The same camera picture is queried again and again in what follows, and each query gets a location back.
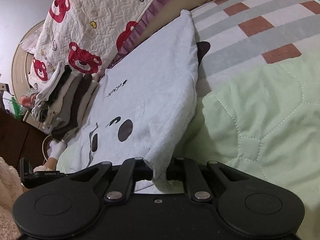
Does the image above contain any white printed pillow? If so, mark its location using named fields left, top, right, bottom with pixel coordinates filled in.
left=19, top=29, right=40, bottom=54

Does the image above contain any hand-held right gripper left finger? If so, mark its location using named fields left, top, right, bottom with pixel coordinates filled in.
left=70, top=157, right=153, bottom=203

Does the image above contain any white sock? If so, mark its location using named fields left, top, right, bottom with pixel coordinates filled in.
left=49, top=140, right=67, bottom=160

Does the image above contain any light green quilt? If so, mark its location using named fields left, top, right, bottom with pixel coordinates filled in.
left=56, top=55, right=320, bottom=195

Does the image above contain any person's leg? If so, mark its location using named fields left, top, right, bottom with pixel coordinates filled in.
left=35, top=156, right=59, bottom=173

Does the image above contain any red bear print quilt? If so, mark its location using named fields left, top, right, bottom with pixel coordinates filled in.
left=27, top=0, right=190, bottom=90

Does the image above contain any beige bedside table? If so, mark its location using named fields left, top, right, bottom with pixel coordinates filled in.
left=24, top=110, right=45, bottom=130

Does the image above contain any white printed shirt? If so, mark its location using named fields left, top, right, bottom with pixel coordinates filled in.
left=60, top=9, right=199, bottom=193

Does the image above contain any dark wooden dresser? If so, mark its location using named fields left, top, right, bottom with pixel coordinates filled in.
left=0, top=110, right=50, bottom=180

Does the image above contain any pink plush toy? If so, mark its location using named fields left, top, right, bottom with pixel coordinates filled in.
left=21, top=95, right=36, bottom=108

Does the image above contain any stack of clothes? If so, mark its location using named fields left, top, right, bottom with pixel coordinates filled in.
left=31, top=61, right=105, bottom=140

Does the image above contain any green plastic bag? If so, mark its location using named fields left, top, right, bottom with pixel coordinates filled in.
left=10, top=96, right=22, bottom=120

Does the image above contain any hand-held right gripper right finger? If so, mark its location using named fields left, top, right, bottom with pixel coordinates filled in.
left=165, top=157, right=248, bottom=203

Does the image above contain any checked bed sheet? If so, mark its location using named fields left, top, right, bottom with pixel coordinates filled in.
left=189, top=0, right=320, bottom=93

